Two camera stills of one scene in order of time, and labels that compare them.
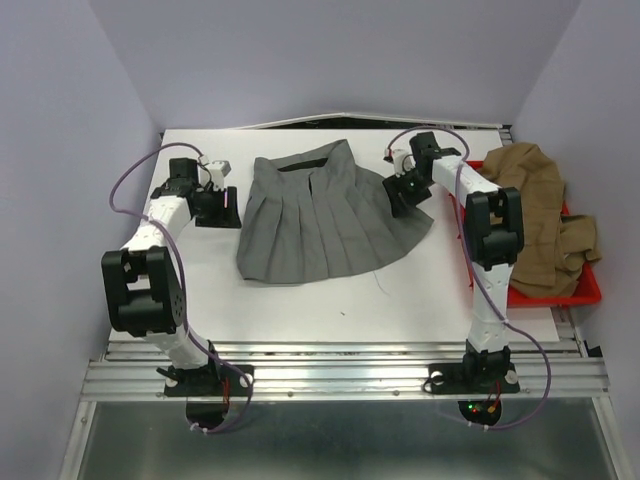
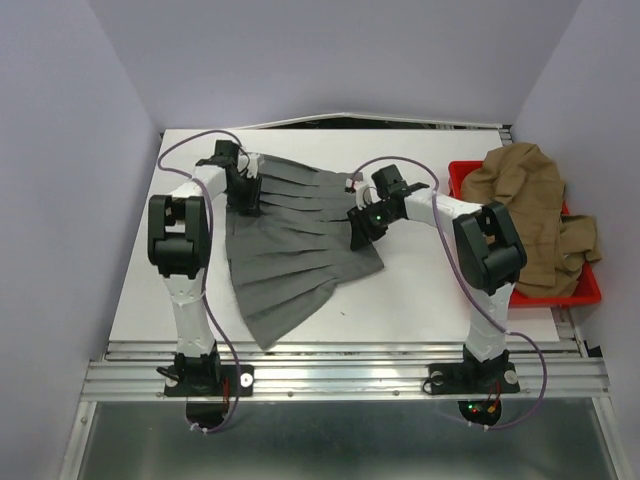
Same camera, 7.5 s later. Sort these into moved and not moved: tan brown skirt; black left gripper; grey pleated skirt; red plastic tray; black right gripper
Moved: black left gripper; grey pleated skirt; black right gripper
Not moved: red plastic tray; tan brown skirt
